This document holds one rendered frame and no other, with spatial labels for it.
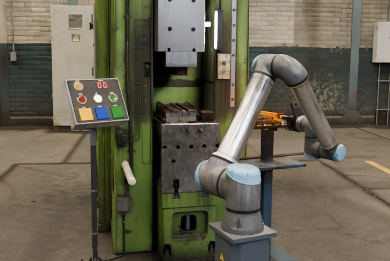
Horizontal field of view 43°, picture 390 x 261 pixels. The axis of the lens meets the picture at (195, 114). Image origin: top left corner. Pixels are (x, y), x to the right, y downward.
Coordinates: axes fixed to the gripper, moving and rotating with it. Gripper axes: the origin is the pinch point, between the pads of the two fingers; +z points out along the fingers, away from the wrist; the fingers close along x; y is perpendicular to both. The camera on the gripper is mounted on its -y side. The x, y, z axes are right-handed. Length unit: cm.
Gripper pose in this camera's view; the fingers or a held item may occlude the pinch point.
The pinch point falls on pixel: (282, 115)
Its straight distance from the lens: 302.8
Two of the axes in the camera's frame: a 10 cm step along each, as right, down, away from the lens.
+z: -3.7, -1.2, 9.2
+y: -0.2, 9.9, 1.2
